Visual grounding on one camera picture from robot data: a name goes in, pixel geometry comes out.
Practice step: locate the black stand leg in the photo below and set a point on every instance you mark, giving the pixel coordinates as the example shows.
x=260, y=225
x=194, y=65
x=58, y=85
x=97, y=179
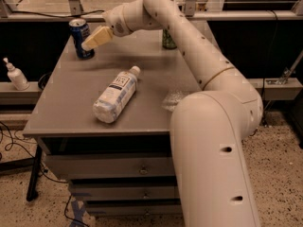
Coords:
x=32, y=194

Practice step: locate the middle grey drawer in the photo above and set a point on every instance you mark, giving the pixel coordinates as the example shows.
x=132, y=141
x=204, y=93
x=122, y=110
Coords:
x=123, y=192

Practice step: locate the green soda can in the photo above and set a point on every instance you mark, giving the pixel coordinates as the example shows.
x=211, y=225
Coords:
x=167, y=41

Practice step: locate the blue tape cross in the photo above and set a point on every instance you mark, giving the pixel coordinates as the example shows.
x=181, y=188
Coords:
x=77, y=211

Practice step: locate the metal frame rail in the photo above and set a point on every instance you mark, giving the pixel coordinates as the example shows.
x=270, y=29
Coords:
x=226, y=15

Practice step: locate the blue plastic water bottle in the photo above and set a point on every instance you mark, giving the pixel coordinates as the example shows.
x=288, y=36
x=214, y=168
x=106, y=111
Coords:
x=115, y=97

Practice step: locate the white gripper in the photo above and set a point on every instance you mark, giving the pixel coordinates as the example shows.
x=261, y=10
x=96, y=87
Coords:
x=115, y=23

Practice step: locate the grey drawer cabinet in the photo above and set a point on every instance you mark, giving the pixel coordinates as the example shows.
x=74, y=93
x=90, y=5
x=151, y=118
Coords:
x=103, y=123

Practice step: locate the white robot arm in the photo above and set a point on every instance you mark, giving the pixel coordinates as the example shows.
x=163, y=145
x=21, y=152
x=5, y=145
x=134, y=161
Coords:
x=207, y=127

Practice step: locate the white pump dispenser bottle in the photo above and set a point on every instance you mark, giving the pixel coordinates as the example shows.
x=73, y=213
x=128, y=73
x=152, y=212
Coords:
x=16, y=76

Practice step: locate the top grey drawer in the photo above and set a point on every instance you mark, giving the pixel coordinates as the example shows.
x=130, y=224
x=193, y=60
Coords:
x=97, y=166

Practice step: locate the grey drawer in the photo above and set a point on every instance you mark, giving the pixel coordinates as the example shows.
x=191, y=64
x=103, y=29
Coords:
x=124, y=208
x=97, y=166
x=123, y=192

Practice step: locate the blue pepsi can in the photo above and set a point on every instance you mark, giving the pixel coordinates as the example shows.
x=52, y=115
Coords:
x=79, y=30

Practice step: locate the bottom grey drawer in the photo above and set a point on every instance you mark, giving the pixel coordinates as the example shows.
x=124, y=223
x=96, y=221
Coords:
x=124, y=208

